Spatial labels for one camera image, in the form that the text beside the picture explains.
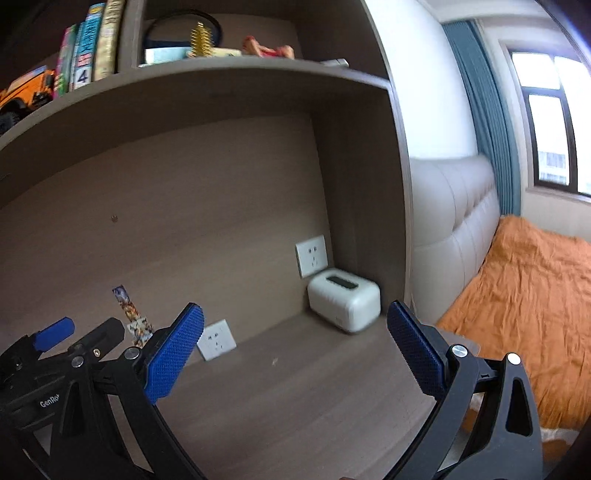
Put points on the orange toy figure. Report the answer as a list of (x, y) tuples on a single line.
[(268, 48)]

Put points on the gold tree ornament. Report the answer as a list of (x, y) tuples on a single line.
[(203, 41)]

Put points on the beige padded headboard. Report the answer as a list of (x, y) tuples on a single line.
[(452, 221)]

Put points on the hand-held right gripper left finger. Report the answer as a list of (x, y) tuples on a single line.
[(175, 355)]

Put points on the blue curtain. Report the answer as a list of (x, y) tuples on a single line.
[(489, 115)]

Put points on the white wall socket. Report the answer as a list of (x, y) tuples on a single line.
[(312, 256), (216, 340)]

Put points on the orange blanket with white fringe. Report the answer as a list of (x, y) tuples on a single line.
[(531, 300)]

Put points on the yellow book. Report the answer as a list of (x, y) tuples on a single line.
[(109, 37)]

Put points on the round black framed mirror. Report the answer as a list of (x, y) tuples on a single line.
[(171, 30)]

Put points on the colourful sticker strip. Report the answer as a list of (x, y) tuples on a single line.
[(131, 316)]

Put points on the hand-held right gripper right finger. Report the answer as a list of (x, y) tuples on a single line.
[(415, 355)]

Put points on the blue book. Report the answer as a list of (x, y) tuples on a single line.
[(87, 46)]

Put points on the white rounded box device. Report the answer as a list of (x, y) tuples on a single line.
[(344, 300)]

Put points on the brown wooden shelf unit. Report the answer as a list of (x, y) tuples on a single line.
[(355, 161)]

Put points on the orange toy truck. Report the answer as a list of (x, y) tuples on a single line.
[(27, 90)]

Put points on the pink and green book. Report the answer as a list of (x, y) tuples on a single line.
[(64, 62)]

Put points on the small white flat item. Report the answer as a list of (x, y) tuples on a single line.
[(334, 62)]

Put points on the dark framed window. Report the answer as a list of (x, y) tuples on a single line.
[(554, 115)]

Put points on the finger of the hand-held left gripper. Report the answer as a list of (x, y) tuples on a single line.
[(104, 336), (53, 333)]

